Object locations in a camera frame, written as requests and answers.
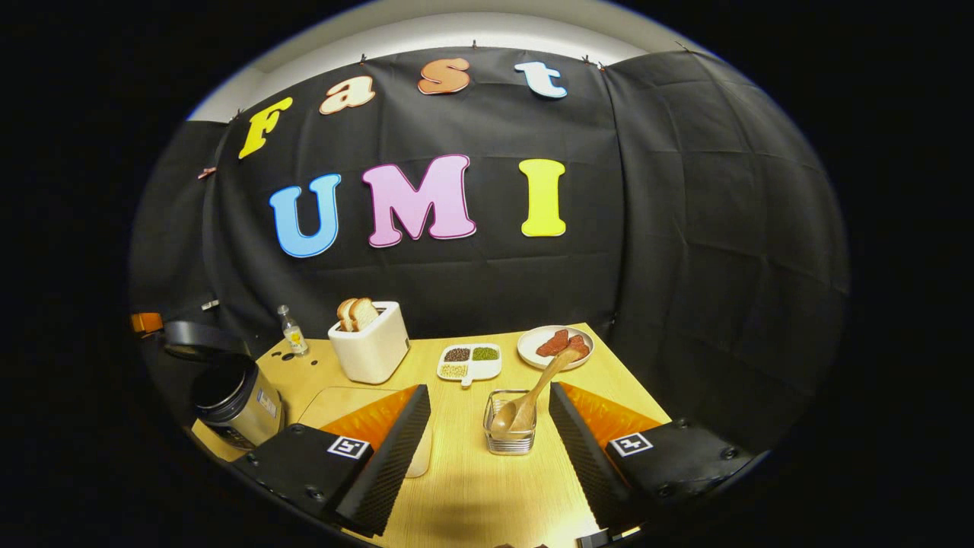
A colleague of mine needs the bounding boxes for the white toaster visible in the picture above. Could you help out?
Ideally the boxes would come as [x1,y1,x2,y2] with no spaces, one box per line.
[327,301,412,385]

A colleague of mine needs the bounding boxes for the black and silver rice cooker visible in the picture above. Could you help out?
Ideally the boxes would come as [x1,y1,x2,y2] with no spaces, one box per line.
[162,320,286,451]

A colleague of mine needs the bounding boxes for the wooden spoon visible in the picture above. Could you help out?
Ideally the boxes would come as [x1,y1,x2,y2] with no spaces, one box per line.
[489,346,583,438]

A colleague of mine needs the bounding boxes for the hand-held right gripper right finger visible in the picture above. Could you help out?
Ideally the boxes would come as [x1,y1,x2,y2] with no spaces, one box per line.
[548,381,758,545]

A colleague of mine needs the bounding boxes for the black backdrop cloth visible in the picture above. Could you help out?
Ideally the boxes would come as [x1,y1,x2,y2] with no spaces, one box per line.
[129,47,851,457]

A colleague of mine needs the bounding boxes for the white round plate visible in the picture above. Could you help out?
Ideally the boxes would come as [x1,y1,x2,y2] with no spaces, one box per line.
[517,325,595,371]

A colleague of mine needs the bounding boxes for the small clear bottle yellow label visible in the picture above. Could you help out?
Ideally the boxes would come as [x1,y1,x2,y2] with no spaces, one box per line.
[276,304,310,357]

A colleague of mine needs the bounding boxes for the clear box of white rice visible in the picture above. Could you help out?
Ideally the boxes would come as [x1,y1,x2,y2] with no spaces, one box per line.
[297,386,433,479]

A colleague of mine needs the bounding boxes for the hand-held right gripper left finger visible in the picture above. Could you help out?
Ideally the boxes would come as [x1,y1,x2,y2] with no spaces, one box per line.
[232,383,432,537]

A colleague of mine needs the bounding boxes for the metal wire chopstick holder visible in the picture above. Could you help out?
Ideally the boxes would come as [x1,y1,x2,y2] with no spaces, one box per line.
[483,390,538,456]

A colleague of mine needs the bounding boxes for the white divided dish of beans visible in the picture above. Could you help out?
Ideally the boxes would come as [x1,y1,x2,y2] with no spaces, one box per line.
[436,342,503,387]

